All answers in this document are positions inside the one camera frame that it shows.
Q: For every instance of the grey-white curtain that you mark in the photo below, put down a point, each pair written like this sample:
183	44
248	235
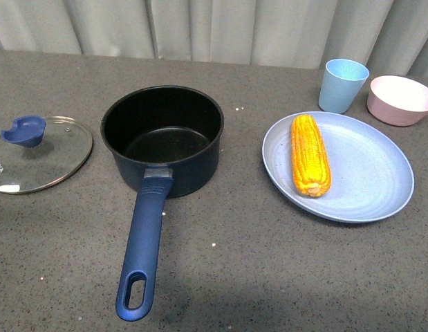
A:
387	36

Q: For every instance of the glass pot lid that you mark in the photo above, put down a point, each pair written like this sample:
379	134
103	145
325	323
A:
37	153

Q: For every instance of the pink bowl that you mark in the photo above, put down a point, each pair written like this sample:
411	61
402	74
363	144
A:
398	101

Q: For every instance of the dark blue saucepan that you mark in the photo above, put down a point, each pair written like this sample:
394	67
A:
165	143

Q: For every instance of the yellow corn cob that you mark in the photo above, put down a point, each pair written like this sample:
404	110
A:
311	170

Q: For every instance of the light blue plate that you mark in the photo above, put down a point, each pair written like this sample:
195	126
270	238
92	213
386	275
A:
371	177

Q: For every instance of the light blue cup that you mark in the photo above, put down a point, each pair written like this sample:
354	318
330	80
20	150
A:
342	81

